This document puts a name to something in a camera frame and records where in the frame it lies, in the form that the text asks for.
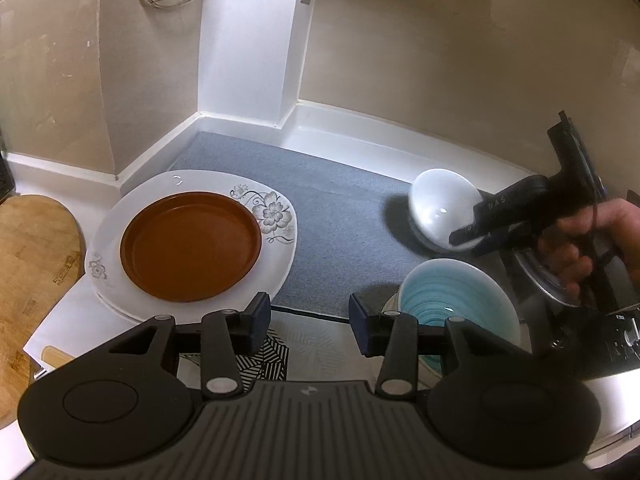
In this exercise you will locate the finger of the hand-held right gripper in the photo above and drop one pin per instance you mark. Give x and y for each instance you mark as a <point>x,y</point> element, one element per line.
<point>485,232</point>
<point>487,247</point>

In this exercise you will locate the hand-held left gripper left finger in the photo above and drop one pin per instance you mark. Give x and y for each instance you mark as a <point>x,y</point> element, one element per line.
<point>260,322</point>

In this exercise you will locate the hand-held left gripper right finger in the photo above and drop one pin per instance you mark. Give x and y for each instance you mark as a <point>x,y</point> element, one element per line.
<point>360,330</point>

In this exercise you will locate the cream ribbed-rim bowl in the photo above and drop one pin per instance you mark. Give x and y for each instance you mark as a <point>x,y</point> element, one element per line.
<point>391,302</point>

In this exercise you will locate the blue white patterned bowl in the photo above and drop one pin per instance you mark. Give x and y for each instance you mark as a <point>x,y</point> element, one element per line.
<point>435,200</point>

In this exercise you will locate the light blue ribbed bowl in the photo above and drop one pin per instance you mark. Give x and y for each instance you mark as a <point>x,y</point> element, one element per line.
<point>450,295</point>

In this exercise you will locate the brown plate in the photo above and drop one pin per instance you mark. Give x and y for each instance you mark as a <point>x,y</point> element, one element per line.
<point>190,245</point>

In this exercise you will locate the white floral plate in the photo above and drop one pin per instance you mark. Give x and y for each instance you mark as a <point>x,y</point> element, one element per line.
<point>107,245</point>

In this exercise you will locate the person's right hand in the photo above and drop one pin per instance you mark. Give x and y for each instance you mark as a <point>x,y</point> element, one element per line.
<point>620,225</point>

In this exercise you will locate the white patterned mat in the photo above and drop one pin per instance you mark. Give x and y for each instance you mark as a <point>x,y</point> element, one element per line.
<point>320,340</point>

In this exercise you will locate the grey mat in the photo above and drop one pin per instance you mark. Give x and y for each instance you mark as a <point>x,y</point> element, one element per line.
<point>340,210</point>

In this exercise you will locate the black glass gas stove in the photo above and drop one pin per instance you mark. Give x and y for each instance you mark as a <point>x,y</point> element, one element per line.
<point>600,350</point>

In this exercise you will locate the wooden cutting board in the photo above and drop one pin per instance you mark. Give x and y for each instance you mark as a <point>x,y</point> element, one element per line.
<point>35,260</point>

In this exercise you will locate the black rack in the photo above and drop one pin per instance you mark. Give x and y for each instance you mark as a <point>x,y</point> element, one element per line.
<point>5,180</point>

